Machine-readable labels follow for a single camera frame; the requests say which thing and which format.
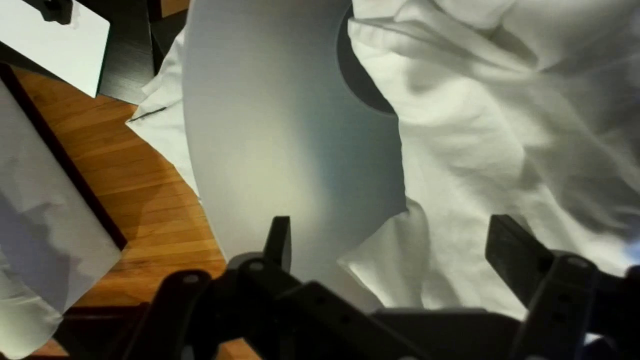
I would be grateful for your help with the white crumpled cloth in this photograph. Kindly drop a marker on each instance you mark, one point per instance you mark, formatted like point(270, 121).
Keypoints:
point(40, 233)

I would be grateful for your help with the translucent plastic jar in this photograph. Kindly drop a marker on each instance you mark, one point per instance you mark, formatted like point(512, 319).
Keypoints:
point(280, 132)

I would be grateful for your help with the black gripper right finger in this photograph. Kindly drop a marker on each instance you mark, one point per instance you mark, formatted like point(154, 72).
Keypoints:
point(517, 253)

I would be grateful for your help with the white pillow case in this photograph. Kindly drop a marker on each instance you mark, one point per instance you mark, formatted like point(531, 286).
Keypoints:
point(506, 121)

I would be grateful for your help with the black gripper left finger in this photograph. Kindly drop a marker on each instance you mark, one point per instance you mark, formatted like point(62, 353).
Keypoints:
point(279, 242)

